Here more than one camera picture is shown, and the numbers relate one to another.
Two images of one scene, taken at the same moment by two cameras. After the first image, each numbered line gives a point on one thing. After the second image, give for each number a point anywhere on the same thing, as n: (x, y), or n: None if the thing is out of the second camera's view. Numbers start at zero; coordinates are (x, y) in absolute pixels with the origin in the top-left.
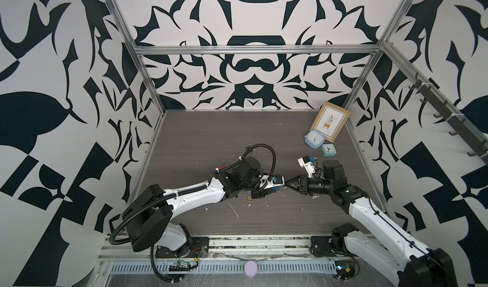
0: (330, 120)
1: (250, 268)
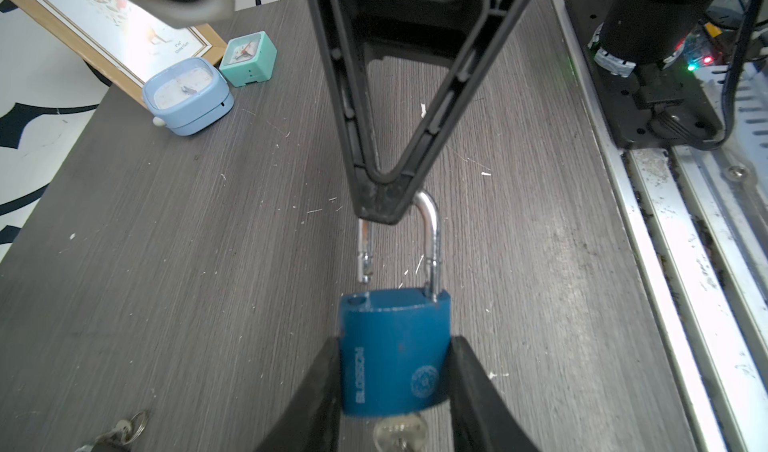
0: (124, 35)
1: None
